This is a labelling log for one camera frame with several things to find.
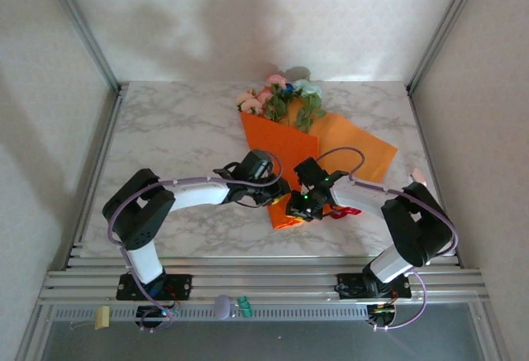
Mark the red ribbon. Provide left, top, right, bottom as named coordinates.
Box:
left=322, top=207, right=363, bottom=220

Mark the orange wrapping paper sheet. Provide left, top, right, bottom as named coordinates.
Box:
left=239, top=102, right=398, bottom=230

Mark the peach artificial flower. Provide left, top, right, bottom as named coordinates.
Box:
left=236, top=90, right=264, bottom=115

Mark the pink artificial flower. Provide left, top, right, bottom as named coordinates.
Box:
left=258, top=74, right=288, bottom=121

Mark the light blue artificial flower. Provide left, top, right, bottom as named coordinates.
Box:
left=291, top=78, right=327, bottom=133

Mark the purple oval pebble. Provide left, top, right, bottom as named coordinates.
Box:
left=212, top=293, right=231, bottom=321

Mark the yellow binder clip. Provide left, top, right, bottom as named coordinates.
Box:
left=69, top=305, right=112, bottom=332

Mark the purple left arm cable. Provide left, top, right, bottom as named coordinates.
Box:
left=107, top=150, right=284, bottom=333

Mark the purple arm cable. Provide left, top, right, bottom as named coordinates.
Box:
left=316, top=147, right=459, bottom=332
left=107, top=150, right=284, bottom=333

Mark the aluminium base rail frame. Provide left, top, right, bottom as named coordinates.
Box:
left=36, top=82, right=493, bottom=306

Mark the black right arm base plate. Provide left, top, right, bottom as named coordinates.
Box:
left=335, top=272, right=413, bottom=300

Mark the grey slotted cable duct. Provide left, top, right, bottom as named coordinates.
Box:
left=51, top=305, right=369, bottom=323

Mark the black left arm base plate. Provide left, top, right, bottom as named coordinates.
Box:
left=115, top=273, right=194, bottom=301

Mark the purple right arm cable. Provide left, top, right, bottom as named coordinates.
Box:
left=316, top=147, right=459, bottom=332

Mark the aluminium corner post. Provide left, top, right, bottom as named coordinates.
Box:
left=39, top=0, right=125, bottom=94
left=407, top=0, right=488, bottom=94

